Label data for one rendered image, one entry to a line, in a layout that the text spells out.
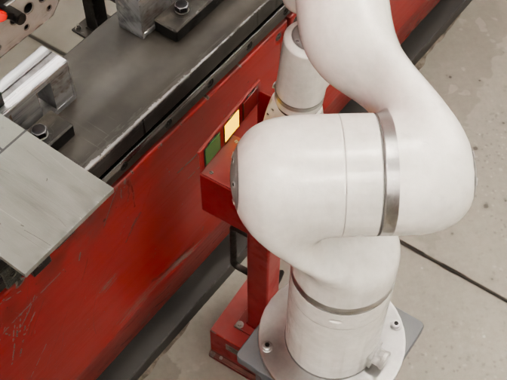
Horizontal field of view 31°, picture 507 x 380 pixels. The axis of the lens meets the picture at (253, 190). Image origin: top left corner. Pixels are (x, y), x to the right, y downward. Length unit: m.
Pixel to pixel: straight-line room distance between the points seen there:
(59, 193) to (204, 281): 1.04
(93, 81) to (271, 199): 0.85
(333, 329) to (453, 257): 1.46
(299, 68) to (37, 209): 0.46
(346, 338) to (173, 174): 0.80
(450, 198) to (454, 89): 1.99
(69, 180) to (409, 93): 0.63
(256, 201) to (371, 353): 0.37
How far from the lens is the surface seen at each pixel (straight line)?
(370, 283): 0.97
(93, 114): 1.59
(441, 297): 2.41
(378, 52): 0.91
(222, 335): 2.18
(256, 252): 1.88
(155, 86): 1.62
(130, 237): 1.78
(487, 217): 2.57
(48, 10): 1.43
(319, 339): 1.08
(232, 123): 1.63
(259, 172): 0.83
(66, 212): 1.32
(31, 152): 1.40
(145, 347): 2.26
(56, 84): 1.56
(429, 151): 0.85
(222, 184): 1.60
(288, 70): 1.46
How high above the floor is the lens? 2.08
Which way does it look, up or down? 55 degrees down
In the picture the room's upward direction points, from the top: straight up
